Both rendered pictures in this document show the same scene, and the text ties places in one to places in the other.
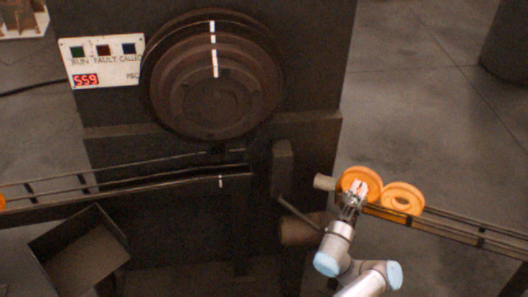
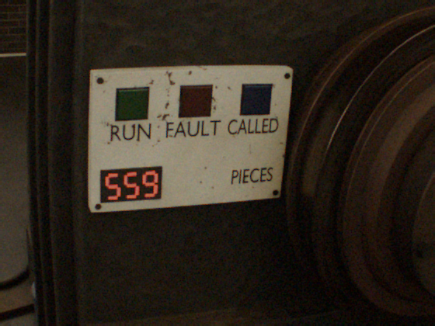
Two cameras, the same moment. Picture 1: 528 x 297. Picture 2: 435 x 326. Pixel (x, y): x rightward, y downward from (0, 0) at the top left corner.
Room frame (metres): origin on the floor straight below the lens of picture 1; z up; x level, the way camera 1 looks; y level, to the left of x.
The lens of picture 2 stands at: (0.44, 0.65, 1.43)
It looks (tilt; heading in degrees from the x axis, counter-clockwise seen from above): 21 degrees down; 349
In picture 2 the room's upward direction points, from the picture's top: 4 degrees clockwise
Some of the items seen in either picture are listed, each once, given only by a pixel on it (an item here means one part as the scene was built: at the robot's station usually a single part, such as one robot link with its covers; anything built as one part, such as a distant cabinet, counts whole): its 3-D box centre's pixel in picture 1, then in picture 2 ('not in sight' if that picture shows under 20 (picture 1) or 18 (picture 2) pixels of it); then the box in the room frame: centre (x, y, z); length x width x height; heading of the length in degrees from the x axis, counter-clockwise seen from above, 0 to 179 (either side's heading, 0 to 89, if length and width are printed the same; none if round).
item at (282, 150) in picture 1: (280, 168); not in sight; (1.25, -0.06, 0.68); 0.11 x 0.08 x 0.24; 10
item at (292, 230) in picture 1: (302, 256); not in sight; (1.12, -0.18, 0.27); 0.22 x 0.13 x 0.53; 100
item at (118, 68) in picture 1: (106, 62); (190, 136); (1.24, 0.52, 1.15); 0.26 x 0.02 x 0.18; 100
